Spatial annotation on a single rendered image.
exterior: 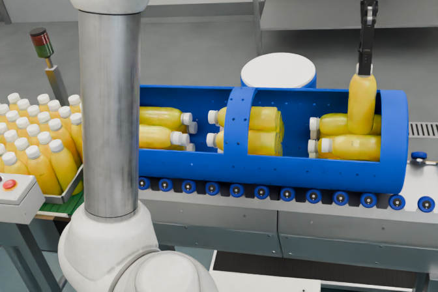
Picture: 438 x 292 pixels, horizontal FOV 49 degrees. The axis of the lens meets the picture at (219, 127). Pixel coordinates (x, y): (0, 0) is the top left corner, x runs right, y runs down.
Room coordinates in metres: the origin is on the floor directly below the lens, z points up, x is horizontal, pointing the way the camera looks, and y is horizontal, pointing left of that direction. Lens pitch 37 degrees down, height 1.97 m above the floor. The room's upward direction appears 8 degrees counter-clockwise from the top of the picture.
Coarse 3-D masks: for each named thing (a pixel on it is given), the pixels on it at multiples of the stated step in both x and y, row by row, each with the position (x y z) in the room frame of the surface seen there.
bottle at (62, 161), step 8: (56, 152) 1.21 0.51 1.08; (64, 152) 1.22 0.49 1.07; (56, 160) 1.20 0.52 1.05; (64, 160) 1.20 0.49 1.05; (72, 160) 1.22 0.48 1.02; (56, 168) 1.20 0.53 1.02; (64, 168) 1.20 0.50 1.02; (72, 168) 1.21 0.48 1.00; (64, 176) 1.19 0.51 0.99; (72, 176) 1.20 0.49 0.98; (64, 184) 1.20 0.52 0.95; (80, 184) 1.21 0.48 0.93
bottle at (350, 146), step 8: (336, 136) 1.02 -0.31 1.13; (344, 136) 1.00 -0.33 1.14; (352, 136) 1.00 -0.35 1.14; (360, 136) 0.99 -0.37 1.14; (368, 136) 0.99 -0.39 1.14; (376, 136) 0.98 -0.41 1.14; (328, 144) 1.00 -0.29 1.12; (336, 144) 0.99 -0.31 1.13; (344, 144) 0.98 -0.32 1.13; (352, 144) 0.97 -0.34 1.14; (360, 144) 0.97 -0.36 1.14; (368, 144) 0.96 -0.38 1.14; (376, 144) 0.96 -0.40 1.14; (336, 152) 0.98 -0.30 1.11; (344, 152) 0.97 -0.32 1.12; (352, 152) 0.96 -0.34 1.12; (360, 152) 0.96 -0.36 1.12; (368, 152) 0.95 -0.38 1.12; (376, 152) 0.95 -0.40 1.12; (368, 160) 0.96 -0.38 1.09; (376, 160) 0.95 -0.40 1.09
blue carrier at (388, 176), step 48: (144, 96) 1.37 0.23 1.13; (192, 96) 1.32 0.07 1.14; (240, 96) 1.13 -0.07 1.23; (288, 96) 1.22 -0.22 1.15; (336, 96) 1.17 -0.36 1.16; (384, 96) 1.03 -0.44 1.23; (240, 144) 1.01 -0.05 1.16; (288, 144) 1.19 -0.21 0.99; (384, 144) 0.91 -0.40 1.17; (384, 192) 0.91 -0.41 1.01
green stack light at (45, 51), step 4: (48, 44) 1.72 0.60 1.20; (36, 48) 1.71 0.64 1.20; (40, 48) 1.71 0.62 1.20; (44, 48) 1.71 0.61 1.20; (48, 48) 1.72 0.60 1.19; (52, 48) 1.74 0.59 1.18; (36, 52) 1.72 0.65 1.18; (40, 52) 1.71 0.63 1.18; (44, 52) 1.71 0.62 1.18; (48, 52) 1.72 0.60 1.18; (52, 52) 1.73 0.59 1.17; (40, 56) 1.71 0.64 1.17; (44, 56) 1.71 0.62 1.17; (48, 56) 1.71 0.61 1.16
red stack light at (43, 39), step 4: (32, 36) 1.71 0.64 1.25; (36, 36) 1.71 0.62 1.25; (40, 36) 1.71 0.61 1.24; (44, 36) 1.72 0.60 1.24; (48, 36) 1.74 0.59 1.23; (32, 40) 1.72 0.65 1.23; (36, 40) 1.71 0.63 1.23; (40, 40) 1.71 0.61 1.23; (44, 40) 1.72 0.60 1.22; (48, 40) 1.73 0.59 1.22; (36, 44) 1.71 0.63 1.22; (40, 44) 1.71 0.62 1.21; (44, 44) 1.71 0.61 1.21
